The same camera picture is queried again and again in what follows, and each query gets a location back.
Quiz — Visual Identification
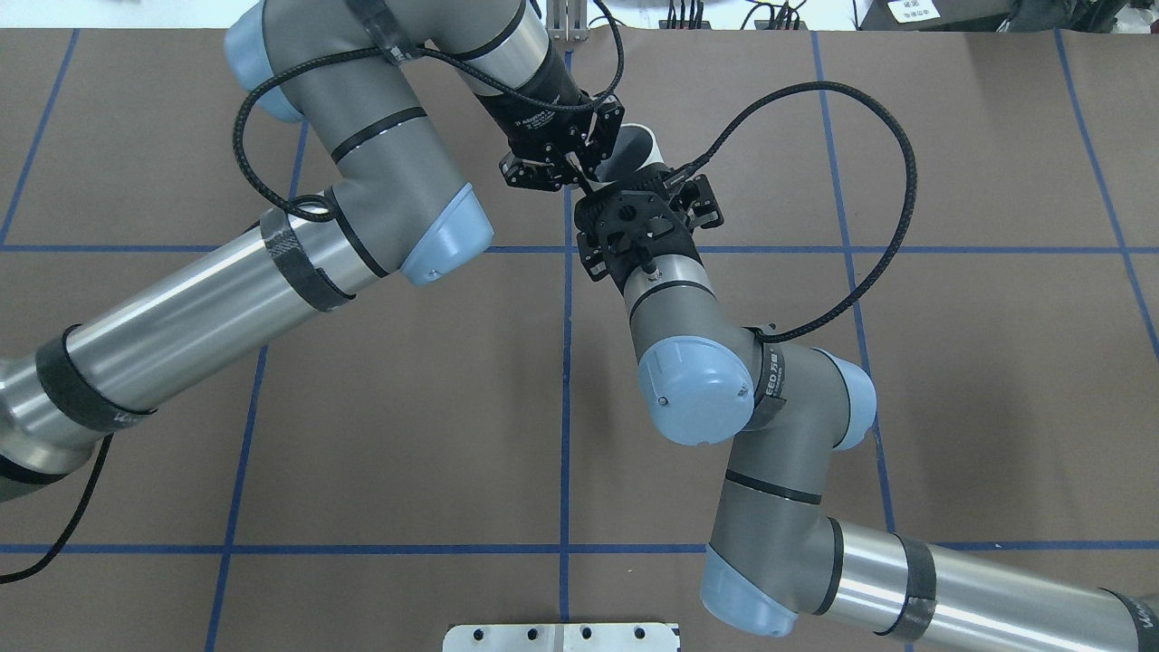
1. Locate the black labelled box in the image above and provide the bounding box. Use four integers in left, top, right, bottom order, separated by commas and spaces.
858, 1, 1011, 32

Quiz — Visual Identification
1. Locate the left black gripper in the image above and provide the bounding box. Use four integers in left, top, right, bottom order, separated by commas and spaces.
476, 69, 625, 191

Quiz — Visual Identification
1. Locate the black camera cable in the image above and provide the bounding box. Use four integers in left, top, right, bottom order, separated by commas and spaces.
666, 81, 918, 345

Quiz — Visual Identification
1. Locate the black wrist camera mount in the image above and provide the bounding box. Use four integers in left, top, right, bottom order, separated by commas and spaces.
574, 188, 701, 290

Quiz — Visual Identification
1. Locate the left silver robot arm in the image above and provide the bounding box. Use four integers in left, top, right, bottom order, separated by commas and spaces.
1, 1, 624, 501

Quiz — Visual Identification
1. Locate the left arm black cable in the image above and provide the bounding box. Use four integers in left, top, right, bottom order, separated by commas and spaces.
0, 0, 627, 585

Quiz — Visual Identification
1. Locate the aluminium frame post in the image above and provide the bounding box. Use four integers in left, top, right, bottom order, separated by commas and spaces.
540, 0, 590, 43

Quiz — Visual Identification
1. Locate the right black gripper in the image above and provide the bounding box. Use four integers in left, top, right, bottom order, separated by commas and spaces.
598, 175, 724, 292

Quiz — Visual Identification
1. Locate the white metal base plate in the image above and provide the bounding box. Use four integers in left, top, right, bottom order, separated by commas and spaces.
442, 622, 683, 651

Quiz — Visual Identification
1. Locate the black power strip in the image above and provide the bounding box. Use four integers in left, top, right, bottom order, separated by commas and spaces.
761, 3, 808, 32
657, 1, 710, 32

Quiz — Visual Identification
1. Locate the white ceramic mug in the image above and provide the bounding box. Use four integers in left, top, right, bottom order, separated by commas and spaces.
593, 123, 666, 185

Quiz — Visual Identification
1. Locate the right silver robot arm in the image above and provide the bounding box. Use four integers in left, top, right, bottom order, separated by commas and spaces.
576, 164, 1156, 651

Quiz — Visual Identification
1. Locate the brown paper table mat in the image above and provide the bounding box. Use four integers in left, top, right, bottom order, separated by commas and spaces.
1, 30, 1156, 651

